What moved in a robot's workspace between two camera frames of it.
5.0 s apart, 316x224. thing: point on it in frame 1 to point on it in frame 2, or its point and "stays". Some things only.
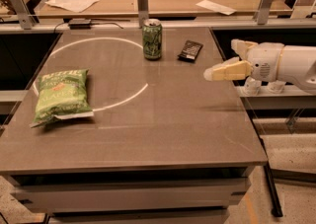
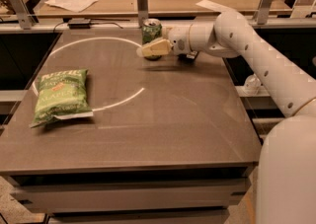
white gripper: x=265 y=60 to x=179 y=38
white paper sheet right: x=213 y=6 stays
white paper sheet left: x=76 y=4 stays
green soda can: x=152 y=38 stays
